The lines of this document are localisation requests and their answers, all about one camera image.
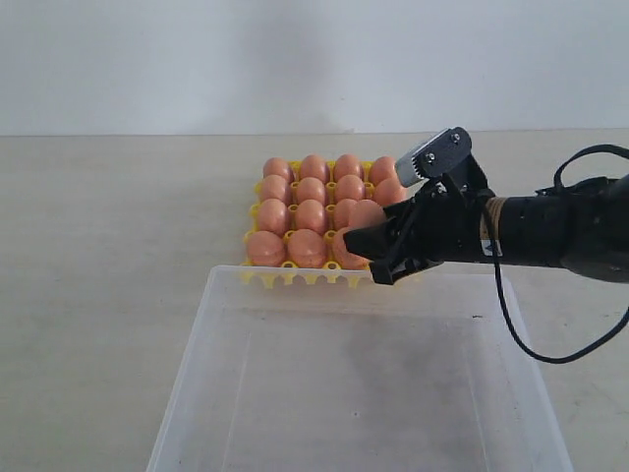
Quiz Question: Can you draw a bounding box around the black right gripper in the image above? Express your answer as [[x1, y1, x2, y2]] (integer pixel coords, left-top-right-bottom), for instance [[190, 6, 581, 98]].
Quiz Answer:
[[343, 183, 494, 285]]

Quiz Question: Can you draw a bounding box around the brown egg bin bottom edge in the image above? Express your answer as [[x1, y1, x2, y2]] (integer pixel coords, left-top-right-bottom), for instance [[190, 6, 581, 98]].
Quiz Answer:
[[334, 174, 367, 203]]

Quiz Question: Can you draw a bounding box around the brown egg tray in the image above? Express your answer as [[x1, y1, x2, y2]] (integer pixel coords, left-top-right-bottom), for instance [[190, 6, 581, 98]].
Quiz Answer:
[[262, 157, 294, 183], [333, 153, 364, 182], [299, 154, 330, 184]]

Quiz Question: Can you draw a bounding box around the brown egg corner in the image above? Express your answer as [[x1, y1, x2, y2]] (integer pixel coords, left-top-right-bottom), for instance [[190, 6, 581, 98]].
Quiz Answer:
[[257, 199, 290, 237]]

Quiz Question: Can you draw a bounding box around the brown egg large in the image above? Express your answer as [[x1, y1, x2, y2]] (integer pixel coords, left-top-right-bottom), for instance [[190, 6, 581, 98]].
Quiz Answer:
[[246, 231, 286, 266]]

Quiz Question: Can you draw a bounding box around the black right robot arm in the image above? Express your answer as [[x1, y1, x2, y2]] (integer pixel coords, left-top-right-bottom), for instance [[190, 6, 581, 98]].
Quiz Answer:
[[344, 177, 628, 285]]

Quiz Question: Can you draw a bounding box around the yellow plastic egg tray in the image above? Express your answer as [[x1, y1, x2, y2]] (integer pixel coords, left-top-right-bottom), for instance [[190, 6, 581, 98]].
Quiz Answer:
[[243, 156, 379, 288]]

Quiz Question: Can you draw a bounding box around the clear plastic bin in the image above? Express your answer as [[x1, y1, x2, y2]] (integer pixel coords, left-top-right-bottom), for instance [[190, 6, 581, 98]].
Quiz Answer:
[[147, 265, 572, 471]]

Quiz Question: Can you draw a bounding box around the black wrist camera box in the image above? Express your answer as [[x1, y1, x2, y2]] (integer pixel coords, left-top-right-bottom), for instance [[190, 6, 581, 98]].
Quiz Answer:
[[394, 127, 495, 198]]

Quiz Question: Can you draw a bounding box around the black flat ribbon cable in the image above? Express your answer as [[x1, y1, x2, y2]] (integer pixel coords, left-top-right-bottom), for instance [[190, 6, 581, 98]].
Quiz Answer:
[[552, 144, 629, 196]]

